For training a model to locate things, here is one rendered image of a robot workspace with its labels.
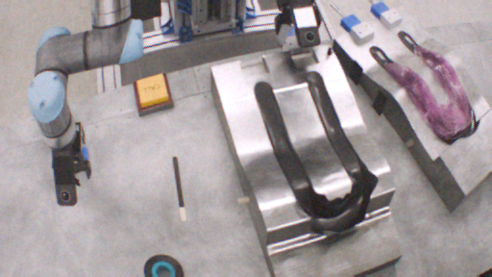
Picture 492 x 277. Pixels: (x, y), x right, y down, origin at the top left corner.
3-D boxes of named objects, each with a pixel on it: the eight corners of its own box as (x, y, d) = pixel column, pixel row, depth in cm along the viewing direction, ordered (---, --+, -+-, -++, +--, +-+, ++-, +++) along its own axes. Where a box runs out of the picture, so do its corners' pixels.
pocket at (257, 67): (237, 70, 135) (237, 60, 132) (262, 64, 136) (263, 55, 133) (243, 88, 133) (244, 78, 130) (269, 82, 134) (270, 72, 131)
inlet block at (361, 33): (323, 13, 147) (325, 1, 143) (337, 7, 149) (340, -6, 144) (357, 51, 142) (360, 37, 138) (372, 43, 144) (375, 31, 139)
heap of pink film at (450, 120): (376, 68, 137) (381, 49, 130) (421, 41, 142) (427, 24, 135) (440, 155, 127) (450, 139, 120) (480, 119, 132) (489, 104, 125)
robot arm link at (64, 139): (71, 136, 101) (36, 141, 100) (76, 148, 105) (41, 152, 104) (72, 99, 104) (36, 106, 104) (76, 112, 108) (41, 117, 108)
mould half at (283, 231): (210, 89, 139) (210, 54, 127) (325, 65, 143) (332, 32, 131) (280, 304, 118) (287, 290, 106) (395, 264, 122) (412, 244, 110)
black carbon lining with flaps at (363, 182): (248, 89, 131) (249, 63, 123) (322, 73, 134) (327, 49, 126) (301, 248, 116) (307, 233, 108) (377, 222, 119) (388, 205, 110)
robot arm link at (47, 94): (62, 61, 95) (61, 104, 91) (72, 94, 105) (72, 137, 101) (27, 70, 94) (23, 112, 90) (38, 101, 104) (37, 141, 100)
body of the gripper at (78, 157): (86, 135, 119) (76, 105, 109) (88, 174, 116) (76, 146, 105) (56, 139, 119) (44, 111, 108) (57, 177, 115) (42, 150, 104)
